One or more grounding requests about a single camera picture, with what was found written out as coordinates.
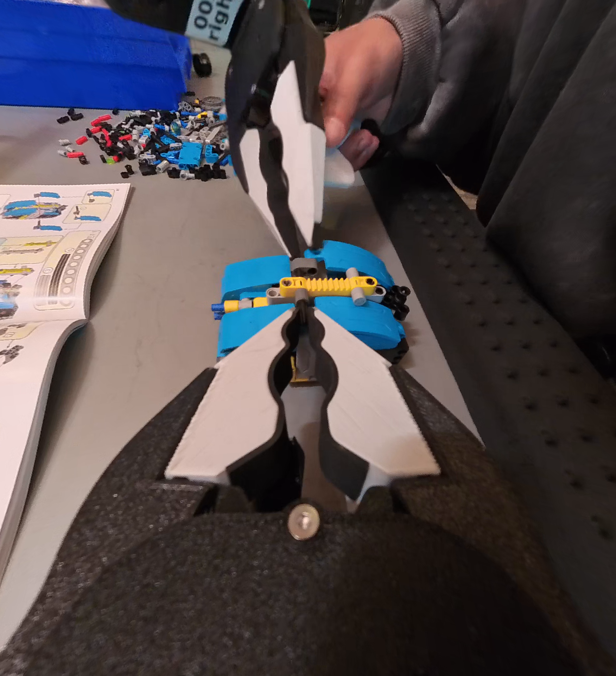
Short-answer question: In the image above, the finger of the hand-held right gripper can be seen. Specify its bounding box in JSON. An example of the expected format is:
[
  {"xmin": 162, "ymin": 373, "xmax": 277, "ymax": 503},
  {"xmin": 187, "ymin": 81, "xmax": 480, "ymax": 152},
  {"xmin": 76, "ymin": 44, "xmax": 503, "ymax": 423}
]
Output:
[
  {"xmin": 267, "ymin": 60, "xmax": 328, "ymax": 250},
  {"xmin": 239, "ymin": 125, "xmax": 301, "ymax": 258}
]

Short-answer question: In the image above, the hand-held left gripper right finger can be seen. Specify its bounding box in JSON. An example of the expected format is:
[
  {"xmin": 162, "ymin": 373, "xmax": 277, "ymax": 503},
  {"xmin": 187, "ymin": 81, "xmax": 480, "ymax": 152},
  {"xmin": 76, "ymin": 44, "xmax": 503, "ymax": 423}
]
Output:
[{"xmin": 307, "ymin": 308, "xmax": 442, "ymax": 512}]

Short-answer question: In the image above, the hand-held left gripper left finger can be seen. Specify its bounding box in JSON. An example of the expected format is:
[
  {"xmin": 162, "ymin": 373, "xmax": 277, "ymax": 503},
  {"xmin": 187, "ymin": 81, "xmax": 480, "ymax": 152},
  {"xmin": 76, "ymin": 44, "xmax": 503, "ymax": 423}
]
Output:
[{"xmin": 164, "ymin": 306, "xmax": 302, "ymax": 486}]

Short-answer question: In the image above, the blue toy brick car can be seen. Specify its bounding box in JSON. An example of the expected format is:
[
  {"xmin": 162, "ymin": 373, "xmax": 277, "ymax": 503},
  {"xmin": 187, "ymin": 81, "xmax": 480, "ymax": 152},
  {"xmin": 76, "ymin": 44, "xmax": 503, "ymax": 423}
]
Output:
[{"xmin": 212, "ymin": 239, "xmax": 411, "ymax": 370}]

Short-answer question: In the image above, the person's right forearm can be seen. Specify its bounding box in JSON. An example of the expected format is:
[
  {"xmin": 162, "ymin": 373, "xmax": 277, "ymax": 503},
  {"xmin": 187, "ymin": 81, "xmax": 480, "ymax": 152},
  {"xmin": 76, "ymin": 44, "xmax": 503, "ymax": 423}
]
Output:
[{"xmin": 363, "ymin": 0, "xmax": 504, "ymax": 162}]

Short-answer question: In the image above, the person's right hand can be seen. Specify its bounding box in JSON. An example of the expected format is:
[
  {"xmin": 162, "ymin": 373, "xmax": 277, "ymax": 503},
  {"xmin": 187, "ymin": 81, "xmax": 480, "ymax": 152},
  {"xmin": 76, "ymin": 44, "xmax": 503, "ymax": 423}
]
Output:
[{"xmin": 318, "ymin": 18, "xmax": 405, "ymax": 172}]

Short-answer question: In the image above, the pile of small bricks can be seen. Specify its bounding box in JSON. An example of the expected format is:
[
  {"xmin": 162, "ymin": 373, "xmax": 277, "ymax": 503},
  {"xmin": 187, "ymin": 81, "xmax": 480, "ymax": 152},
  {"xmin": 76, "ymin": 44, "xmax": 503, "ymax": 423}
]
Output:
[{"xmin": 56, "ymin": 94, "xmax": 237, "ymax": 183}]

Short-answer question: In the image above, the black perforated panel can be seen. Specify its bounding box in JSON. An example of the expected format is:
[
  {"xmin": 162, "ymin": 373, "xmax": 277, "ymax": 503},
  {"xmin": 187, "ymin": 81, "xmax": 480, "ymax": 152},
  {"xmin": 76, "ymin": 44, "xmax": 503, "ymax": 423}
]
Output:
[{"xmin": 361, "ymin": 158, "xmax": 616, "ymax": 676}]

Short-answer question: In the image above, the blue plastic bin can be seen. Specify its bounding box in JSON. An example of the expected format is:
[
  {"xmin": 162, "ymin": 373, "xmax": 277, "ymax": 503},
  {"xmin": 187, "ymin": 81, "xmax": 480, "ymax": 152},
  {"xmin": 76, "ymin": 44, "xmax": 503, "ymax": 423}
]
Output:
[{"xmin": 0, "ymin": 0, "xmax": 192, "ymax": 109}]

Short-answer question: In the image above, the open instruction booklet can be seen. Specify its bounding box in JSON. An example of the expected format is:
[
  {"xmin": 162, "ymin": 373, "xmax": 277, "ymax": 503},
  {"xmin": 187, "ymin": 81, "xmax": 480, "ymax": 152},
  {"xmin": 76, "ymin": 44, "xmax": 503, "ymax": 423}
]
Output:
[{"xmin": 0, "ymin": 183, "xmax": 133, "ymax": 645}]

